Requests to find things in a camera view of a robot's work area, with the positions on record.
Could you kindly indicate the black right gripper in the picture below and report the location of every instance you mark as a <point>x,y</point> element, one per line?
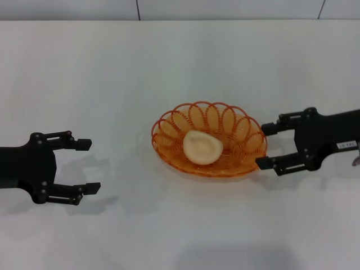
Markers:
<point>323,135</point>

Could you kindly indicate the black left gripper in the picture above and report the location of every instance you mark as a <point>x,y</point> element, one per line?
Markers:
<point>28,168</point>

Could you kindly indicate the pale round bread bun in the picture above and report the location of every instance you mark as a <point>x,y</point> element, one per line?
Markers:
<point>202,147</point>

